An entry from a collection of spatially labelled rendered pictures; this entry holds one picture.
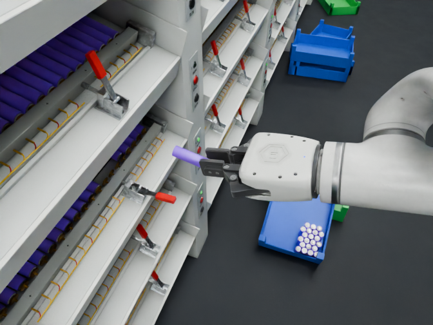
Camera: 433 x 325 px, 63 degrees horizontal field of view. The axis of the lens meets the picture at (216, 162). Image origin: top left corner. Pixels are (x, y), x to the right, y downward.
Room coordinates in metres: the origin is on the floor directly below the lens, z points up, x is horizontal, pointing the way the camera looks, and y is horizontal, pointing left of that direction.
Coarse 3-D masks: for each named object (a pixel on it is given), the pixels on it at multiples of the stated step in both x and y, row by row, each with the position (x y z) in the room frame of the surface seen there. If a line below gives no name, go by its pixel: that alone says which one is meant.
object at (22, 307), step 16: (160, 128) 0.55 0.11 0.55; (144, 144) 0.50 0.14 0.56; (160, 144) 0.52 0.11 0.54; (128, 160) 0.46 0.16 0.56; (112, 192) 0.38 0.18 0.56; (96, 208) 0.35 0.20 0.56; (80, 224) 0.31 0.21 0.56; (64, 240) 0.29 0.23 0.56; (80, 240) 0.29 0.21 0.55; (64, 256) 0.26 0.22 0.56; (48, 272) 0.23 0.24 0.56; (32, 288) 0.21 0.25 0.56; (16, 304) 0.19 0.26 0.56; (32, 304) 0.19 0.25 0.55; (16, 320) 0.17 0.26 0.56
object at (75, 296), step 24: (144, 120) 0.57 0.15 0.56; (168, 120) 0.57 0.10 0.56; (168, 144) 0.53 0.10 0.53; (168, 168) 0.47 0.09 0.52; (120, 216) 0.35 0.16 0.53; (96, 240) 0.31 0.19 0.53; (120, 240) 0.31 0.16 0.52; (72, 264) 0.26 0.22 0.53; (96, 264) 0.27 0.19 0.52; (72, 288) 0.23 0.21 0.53; (96, 288) 0.24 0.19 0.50; (48, 312) 0.19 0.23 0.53; (72, 312) 0.19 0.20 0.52
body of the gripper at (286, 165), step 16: (256, 144) 0.38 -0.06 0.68; (272, 144) 0.37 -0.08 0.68; (288, 144) 0.37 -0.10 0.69; (304, 144) 0.36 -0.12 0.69; (320, 144) 0.35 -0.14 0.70; (256, 160) 0.34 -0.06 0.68; (272, 160) 0.34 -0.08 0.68; (288, 160) 0.33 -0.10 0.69; (304, 160) 0.33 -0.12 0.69; (240, 176) 0.32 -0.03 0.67; (256, 176) 0.31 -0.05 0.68; (272, 176) 0.31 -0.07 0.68; (288, 176) 0.31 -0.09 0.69; (304, 176) 0.30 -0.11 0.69; (272, 192) 0.30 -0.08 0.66; (288, 192) 0.29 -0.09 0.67; (304, 192) 0.29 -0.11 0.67
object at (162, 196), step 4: (140, 188) 0.40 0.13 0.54; (140, 192) 0.39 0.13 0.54; (144, 192) 0.39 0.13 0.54; (148, 192) 0.39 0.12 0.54; (152, 192) 0.39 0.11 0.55; (156, 192) 0.39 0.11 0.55; (160, 192) 0.39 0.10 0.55; (152, 196) 0.38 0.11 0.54; (156, 196) 0.38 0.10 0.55; (160, 196) 0.38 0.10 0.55; (164, 196) 0.38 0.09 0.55; (168, 196) 0.38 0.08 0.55; (172, 196) 0.38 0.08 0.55; (160, 200) 0.38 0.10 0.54; (164, 200) 0.37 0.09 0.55; (168, 200) 0.37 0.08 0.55; (172, 200) 0.37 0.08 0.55
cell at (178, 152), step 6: (174, 150) 0.40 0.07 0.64; (180, 150) 0.40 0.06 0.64; (186, 150) 0.40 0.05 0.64; (174, 156) 0.40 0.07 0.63; (180, 156) 0.39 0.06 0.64; (186, 156) 0.39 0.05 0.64; (192, 156) 0.39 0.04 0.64; (198, 156) 0.39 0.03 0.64; (192, 162) 0.38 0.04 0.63; (198, 162) 0.38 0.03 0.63
